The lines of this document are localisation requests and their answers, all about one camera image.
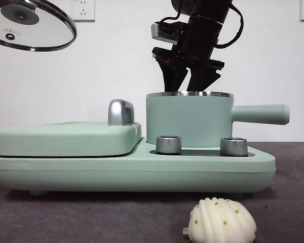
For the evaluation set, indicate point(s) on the mint green cooker base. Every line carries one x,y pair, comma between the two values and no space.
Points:
142,174

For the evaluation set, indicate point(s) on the ridged white bun green dots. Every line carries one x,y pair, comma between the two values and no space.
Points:
218,222

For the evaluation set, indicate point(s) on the glass pot lid green knob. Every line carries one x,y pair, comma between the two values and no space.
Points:
20,14

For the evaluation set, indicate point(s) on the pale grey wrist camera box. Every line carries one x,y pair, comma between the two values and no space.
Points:
157,31

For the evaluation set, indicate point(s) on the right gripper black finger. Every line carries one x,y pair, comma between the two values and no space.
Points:
201,81
172,78

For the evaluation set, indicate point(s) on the silver control knob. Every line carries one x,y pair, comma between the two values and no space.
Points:
168,145
233,146

